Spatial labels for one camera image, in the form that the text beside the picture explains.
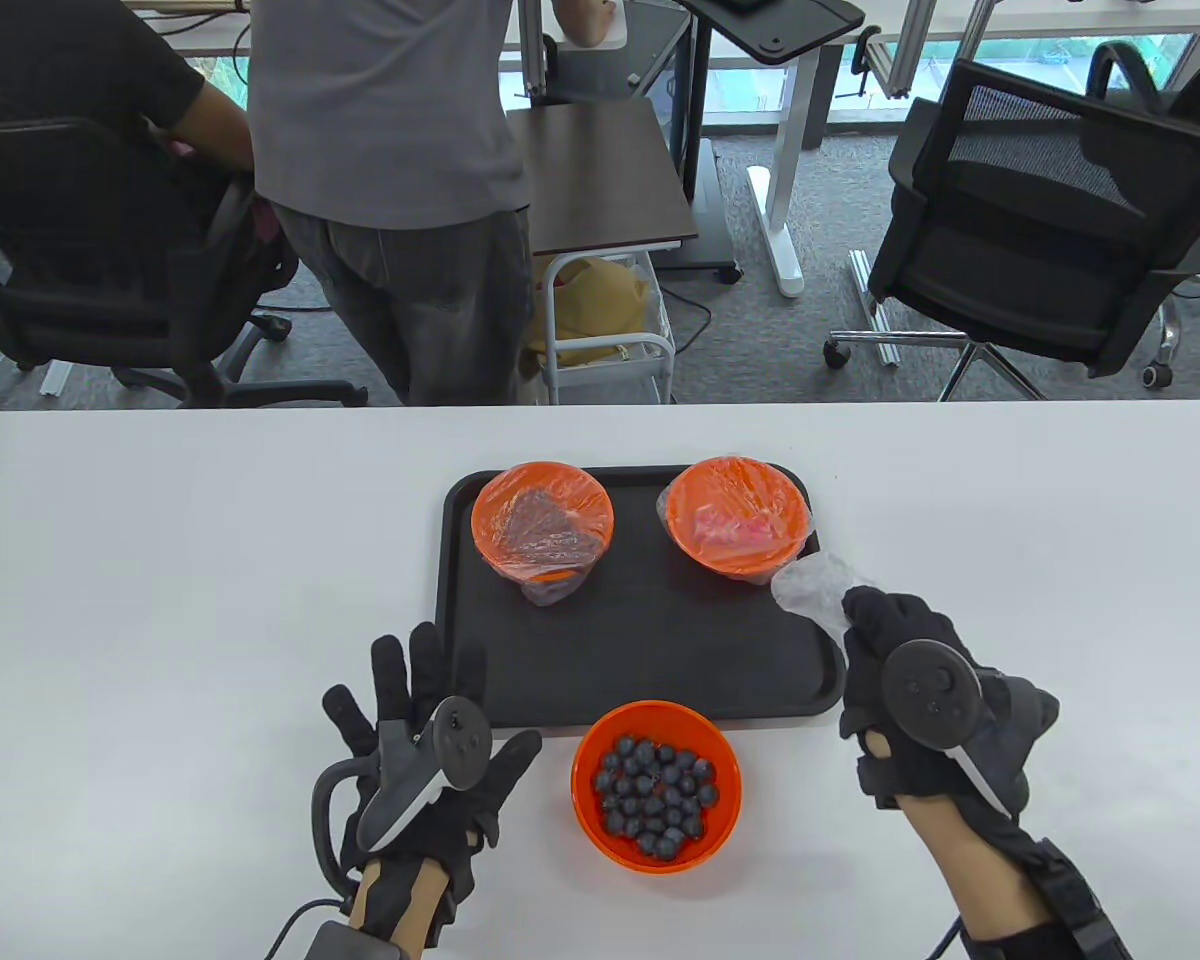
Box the person's left hand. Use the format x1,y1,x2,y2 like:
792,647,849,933
322,622,543,946

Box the person's right hand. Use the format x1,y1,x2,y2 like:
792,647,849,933
840,585,1036,826

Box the grey hand controller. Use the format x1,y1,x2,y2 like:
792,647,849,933
880,640,1061,823
310,695,494,891

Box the clear plastic food cover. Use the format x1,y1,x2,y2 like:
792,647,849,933
770,552,861,651

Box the orange bowl holding blueberries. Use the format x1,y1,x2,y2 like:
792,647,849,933
572,700,743,874

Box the orange bowl of pink food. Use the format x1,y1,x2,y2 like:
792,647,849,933
657,455,814,587

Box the orange bowl of brown meat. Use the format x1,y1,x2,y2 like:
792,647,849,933
470,460,618,608

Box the orange bowl holding pink meat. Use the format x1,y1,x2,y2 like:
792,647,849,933
665,458,809,581

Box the person's left forearm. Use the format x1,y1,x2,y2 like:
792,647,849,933
345,855,451,951

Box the person's right forearm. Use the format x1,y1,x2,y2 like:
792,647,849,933
900,795,1061,960

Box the pink meat pieces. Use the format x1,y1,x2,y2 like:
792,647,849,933
693,500,796,556

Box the brown meat slab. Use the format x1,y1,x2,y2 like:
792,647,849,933
500,490,601,563

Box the black plastic tray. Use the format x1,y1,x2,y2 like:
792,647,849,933
430,465,848,731

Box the pile of blueberries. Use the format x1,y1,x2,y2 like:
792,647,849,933
595,735,721,861

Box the black left wrist device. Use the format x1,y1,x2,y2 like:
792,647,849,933
300,920,406,960

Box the black wrist device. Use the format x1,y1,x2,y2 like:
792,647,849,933
965,835,1133,960
300,920,406,960

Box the black right wrist device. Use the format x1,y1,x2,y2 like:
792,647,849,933
965,835,1133,960

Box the aluminium bar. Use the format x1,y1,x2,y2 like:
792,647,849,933
850,250,901,366

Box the black mesh office chair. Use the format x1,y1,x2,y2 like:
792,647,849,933
825,40,1200,401

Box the brown paper bag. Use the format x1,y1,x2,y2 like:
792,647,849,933
518,258,653,379

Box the white desk leg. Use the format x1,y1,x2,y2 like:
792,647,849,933
745,45,821,298

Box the dark brown cart top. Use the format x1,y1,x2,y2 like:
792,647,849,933
507,97,699,258

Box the white desk top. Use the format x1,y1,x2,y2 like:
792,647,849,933
500,0,629,56

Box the black wrist device cable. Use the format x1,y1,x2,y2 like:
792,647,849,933
263,898,346,960

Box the white cart frame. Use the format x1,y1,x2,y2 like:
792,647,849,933
535,250,676,406

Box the aluminium frame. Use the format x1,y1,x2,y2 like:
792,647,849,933
860,0,991,99

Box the aluminium post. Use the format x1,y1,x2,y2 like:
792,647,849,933
516,0,551,99

